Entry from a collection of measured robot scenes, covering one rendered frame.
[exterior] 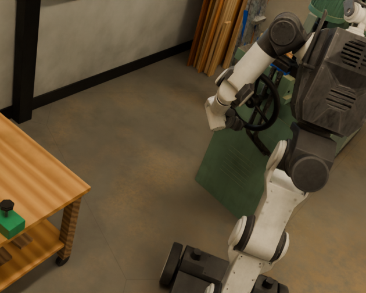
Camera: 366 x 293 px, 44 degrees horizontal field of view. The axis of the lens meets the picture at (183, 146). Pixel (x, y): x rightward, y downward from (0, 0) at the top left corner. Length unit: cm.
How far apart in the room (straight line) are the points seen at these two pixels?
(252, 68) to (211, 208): 128
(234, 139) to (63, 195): 106
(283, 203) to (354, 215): 155
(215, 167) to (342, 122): 129
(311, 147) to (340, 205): 174
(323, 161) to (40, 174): 107
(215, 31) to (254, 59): 219
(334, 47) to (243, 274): 92
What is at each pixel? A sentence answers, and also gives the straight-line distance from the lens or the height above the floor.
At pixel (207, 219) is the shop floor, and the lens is 260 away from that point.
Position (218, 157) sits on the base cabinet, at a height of 27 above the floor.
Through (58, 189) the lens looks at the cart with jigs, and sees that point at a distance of 181.
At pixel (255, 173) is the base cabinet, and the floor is 35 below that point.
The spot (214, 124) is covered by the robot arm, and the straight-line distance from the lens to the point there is 186.
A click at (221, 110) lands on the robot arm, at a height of 93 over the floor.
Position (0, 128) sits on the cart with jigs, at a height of 53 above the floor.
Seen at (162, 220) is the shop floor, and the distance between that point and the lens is 251.
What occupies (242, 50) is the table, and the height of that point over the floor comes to 90.
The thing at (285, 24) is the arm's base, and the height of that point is 135.
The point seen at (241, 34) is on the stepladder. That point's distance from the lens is 318.
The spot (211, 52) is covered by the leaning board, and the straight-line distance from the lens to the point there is 379.
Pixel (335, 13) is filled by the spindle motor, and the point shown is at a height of 124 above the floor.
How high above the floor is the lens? 185
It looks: 38 degrees down
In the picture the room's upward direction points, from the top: 20 degrees clockwise
